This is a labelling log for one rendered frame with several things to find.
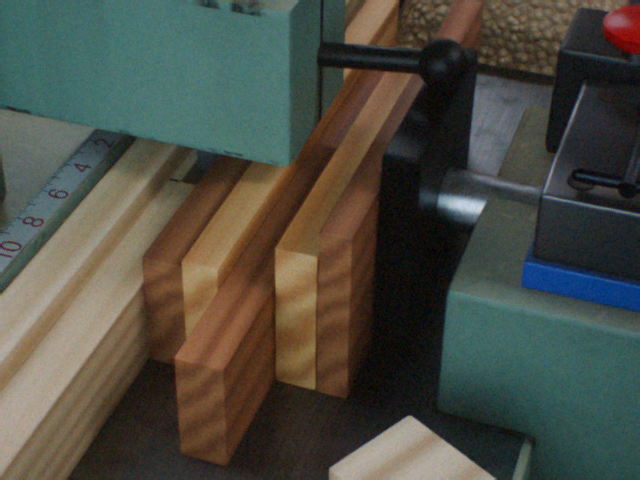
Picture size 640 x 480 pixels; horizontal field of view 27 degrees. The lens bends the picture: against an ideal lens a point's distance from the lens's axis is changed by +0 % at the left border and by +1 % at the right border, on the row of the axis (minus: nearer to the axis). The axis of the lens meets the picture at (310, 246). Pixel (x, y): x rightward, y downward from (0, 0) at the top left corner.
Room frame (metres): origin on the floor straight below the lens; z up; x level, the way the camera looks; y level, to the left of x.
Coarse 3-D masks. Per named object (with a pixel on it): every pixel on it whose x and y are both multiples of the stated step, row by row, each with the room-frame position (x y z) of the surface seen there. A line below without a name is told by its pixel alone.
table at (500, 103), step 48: (480, 96) 0.60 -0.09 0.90; (528, 96) 0.60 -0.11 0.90; (480, 144) 0.55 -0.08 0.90; (432, 336) 0.41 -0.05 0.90; (144, 384) 0.38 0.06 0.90; (288, 384) 0.38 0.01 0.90; (384, 384) 0.38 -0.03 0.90; (432, 384) 0.38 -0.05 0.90; (144, 432) 0.35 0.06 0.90; (288, 432) 0.35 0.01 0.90; (336, 432) 0.35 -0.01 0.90; (480, 432) 0.35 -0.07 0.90
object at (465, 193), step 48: (432, 96) 0.44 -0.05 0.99; (432, 144) 0.41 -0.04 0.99; (384, 192) 0.40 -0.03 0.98; (432, 192) 0.42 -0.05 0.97; (480, 192) 0.42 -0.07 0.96; (528, 192) 0.42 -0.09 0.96; (384, 240) 0.40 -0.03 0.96; (432, 240) 0.42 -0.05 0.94; (384, 288) 0.40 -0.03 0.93; (432, 288) 0.43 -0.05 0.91; (384, 336) 0.40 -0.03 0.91
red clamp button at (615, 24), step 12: (612, 12) 0.45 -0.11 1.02; (624, 12) 0.45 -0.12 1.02; (636, 12) 0.45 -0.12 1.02; (612, 24) 0.44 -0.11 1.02; (624, 24) 0.44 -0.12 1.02; (636, 24) 0.44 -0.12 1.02; (612, 36) 0.44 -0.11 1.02; (624, 36) 0.44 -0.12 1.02; (636, 36) 0.44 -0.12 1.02; (624, 48) 0.44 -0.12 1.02; (636, 48) 0.43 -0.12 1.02
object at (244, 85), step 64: (0, 0) 0.47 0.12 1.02; (64, 0) 0.46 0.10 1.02; (128, 0) 0.45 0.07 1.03; (192, 0) 0.44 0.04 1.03; (256, 0) 0.44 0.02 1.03; (320, 0) 0.46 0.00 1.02; (0, 64) 0.47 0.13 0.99; (64, 64) 0.46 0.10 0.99; (128, 64) 0.45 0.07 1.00; (192, 64) 0.44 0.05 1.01; (256, 64) 0.43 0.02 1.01; (128, 128) 0.45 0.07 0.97; (192, 128) 0.44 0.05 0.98; (256, 128) 0.43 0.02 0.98
